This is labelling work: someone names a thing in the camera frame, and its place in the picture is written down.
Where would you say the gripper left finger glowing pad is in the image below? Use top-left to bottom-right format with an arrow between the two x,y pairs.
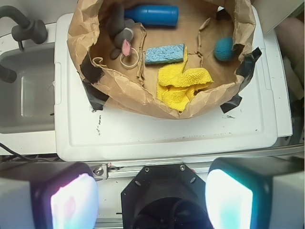
0,162 -> 99,229

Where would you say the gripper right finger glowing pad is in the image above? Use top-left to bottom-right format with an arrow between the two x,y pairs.
205,156 -> 305,229

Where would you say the white plastic tray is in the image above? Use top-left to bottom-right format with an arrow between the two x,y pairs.
54,14 -> 278,161

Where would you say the grey sink basin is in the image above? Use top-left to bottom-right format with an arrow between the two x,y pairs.
0,43 -> 55,134

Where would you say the yellow microfiber cloth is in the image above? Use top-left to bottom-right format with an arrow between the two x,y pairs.
156,48 -> 214,112

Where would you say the teal textured ball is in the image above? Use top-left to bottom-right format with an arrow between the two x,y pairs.
214,37 -> 235,62

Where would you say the brown paper bag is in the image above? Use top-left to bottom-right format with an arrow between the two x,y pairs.
67,0 -> 260,120

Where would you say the light blue sponge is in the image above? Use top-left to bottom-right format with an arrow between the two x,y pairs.
145,43 -> 185,65

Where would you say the dark grey faucet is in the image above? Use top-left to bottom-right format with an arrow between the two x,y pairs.
0,5 -> 48,83

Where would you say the grey plush mouse toy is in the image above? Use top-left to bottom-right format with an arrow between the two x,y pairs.
106,2 -> 135,60

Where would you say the blue plastic bottle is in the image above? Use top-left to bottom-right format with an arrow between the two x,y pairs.
124,5 -> 179,27

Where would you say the aluminium frame rail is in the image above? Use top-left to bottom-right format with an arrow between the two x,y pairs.
89,144 -> 305,178

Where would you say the white ring cord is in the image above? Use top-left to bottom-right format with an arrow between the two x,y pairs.
119,47 -> 140,70

